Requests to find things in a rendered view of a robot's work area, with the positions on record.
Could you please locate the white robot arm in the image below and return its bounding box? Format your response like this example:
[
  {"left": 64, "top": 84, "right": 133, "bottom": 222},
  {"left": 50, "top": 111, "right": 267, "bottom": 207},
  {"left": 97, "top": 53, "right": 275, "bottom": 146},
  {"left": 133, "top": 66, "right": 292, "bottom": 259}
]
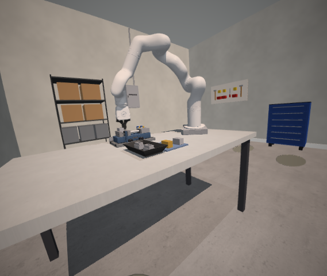
[{"left": 111, "top": 33, "right": 206, "bottom": 129}]

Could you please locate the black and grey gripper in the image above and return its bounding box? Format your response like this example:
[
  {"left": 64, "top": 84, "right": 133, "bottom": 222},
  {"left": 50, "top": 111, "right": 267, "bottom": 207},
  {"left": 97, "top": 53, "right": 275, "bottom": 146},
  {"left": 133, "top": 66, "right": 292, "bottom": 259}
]
[{"left": 116, "top": 105, "right": 130, "bottom": 129}]

